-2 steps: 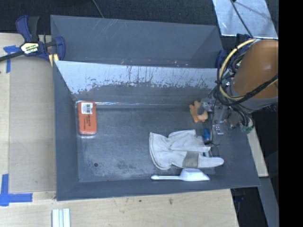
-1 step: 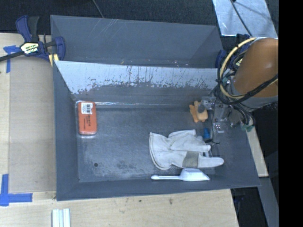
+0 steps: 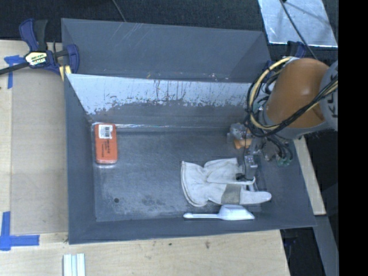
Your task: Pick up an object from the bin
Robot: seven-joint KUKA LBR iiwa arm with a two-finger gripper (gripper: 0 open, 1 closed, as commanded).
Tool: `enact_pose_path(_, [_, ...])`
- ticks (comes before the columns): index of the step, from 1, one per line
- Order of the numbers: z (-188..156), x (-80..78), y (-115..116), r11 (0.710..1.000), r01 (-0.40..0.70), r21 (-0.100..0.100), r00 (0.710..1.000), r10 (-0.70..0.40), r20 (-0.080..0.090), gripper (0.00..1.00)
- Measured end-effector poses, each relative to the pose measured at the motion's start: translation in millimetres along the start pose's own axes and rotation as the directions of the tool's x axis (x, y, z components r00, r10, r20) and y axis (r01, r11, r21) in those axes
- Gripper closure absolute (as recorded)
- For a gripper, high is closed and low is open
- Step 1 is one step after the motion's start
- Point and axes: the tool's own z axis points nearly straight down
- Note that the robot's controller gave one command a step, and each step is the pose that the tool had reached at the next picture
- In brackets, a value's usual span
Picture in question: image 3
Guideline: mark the grey metal bin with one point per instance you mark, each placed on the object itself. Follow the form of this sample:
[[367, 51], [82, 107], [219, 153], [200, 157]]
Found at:
[[161, 171]]

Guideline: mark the small orange toy food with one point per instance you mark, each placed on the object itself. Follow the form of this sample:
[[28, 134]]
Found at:
[[241, 143]]

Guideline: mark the white plastic scoop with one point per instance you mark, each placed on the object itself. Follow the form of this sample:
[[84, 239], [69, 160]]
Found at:
[[233, 213]]

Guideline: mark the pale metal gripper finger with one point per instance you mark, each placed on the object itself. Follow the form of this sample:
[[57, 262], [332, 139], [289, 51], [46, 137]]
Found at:
[[248, 165], [254, 168]]

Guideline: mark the orange flat block with label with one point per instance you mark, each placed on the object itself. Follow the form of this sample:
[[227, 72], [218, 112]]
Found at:
[[105, 148]]

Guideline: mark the white work glove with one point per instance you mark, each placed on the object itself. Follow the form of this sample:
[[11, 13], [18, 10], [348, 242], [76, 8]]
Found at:
[[201, 183]]

